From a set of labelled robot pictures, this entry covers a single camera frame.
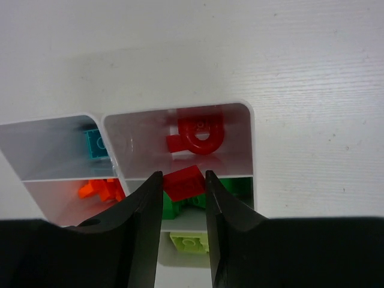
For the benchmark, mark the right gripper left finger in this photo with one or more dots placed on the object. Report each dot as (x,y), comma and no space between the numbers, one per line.
(115,248)

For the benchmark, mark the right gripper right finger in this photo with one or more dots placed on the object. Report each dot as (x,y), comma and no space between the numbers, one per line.
(247,249)

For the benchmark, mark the orange round lego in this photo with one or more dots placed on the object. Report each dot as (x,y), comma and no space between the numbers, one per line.
(106,189)

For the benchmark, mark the green number lego brick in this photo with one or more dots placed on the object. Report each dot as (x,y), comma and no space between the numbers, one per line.
(241,188)

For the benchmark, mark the light green lego brick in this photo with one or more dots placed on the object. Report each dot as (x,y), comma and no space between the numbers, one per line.
(191,243)

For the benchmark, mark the small red lego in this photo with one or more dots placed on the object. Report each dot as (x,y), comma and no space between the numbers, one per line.
(184,184)

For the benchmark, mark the teal oval lego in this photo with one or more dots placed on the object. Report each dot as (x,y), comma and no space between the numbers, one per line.
(95,144)

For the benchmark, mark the red round lego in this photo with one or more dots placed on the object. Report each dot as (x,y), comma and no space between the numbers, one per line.
(201,135)

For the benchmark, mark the left white divided container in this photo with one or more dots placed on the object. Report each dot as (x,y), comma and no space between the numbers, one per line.
(51,158)

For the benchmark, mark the white divided container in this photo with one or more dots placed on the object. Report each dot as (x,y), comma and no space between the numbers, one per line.
(138,142)
(51,158)

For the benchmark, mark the right white divided container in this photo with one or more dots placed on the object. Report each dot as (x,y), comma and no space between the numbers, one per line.
(138,142)

